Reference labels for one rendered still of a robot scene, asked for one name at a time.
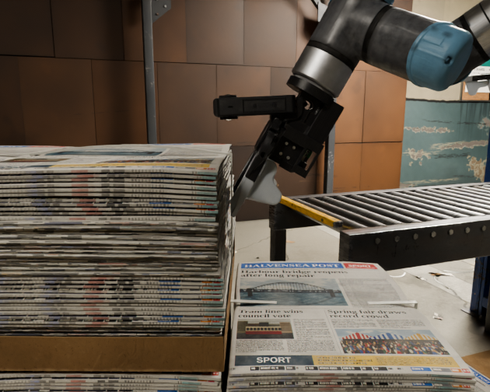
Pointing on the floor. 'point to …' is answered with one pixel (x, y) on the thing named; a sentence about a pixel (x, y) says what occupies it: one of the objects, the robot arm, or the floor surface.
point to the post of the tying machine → (481, 275)
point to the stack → (297, 341)
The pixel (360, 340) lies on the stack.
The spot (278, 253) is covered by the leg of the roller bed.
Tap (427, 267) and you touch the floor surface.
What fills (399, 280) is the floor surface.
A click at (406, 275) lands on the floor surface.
